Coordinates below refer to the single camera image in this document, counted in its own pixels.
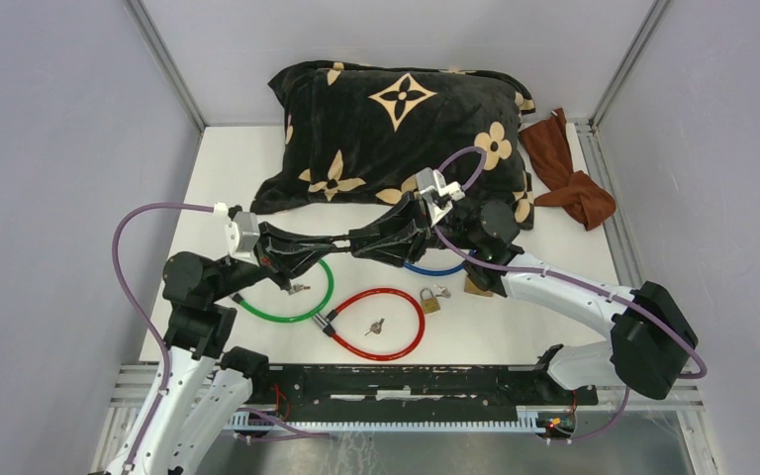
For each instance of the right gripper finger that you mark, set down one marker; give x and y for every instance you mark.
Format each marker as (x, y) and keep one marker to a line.
(394, 254)
(407, 218)

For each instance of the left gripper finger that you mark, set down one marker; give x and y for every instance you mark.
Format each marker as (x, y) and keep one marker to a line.
(308, 259)
(301, 236)

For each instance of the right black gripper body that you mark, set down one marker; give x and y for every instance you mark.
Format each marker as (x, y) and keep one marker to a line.
(451, 228)

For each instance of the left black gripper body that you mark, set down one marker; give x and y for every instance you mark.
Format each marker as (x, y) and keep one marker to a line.
(265, 258)

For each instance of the small silver keys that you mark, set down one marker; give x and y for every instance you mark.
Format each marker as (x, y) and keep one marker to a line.
(296, 288)

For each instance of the blue cable lock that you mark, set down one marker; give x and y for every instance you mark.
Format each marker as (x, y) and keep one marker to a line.
(440, 264)

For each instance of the green cable lock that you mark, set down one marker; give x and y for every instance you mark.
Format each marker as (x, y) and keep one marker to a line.
(298, 307)

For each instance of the small brass padlock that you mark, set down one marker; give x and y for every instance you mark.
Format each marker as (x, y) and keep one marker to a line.
(429, 301)

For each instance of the large brass padlock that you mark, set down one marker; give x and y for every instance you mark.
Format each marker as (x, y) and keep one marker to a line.
(471, 288)

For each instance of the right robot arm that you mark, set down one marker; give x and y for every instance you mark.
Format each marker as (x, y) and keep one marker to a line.
(646, 344)

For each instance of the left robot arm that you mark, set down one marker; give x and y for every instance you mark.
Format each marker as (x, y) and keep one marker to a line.
(199, 383)

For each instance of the red lock keys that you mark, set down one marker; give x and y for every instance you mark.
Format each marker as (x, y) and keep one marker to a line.
(375, 327)

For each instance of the small padlock keys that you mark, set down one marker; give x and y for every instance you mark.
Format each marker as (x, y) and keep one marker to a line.
(442, 291)

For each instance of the black floral pillow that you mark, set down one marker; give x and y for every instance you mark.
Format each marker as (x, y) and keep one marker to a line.
(359, 134)

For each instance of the brown cloth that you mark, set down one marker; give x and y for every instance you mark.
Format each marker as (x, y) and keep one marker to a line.
(570, 189)

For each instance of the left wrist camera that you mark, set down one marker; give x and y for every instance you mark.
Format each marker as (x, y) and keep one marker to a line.
(242, 234)

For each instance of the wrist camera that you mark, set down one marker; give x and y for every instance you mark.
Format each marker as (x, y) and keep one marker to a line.
(242, 234)
(436, 191)

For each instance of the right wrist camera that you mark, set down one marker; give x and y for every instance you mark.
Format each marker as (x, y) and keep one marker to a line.
(436, 191)

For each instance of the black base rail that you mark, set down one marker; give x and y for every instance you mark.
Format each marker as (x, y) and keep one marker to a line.
(331, 393)

